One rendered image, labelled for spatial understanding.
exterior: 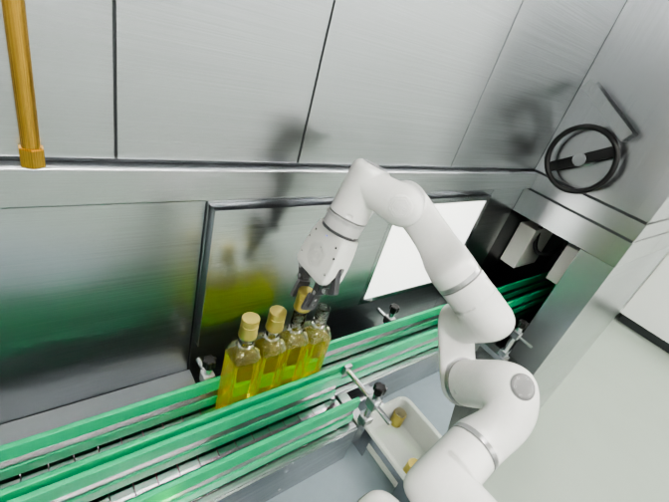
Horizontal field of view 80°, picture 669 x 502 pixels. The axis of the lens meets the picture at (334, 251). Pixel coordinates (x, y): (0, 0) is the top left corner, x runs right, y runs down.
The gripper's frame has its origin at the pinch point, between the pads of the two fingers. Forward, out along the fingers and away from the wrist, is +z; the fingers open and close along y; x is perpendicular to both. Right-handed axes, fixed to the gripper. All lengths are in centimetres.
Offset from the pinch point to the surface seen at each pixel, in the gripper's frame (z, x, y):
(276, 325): 6.2, -5.2, 1.8
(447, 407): 28, 63, 17
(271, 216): -10.1, -6.9, -11.7
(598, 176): -52, 88, 4
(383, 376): 22.6, 37.6, 6.0
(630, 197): -50, 90, 15
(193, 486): 31.5, -17.1, 13.7
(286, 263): 0.3, 2.4, -11.7
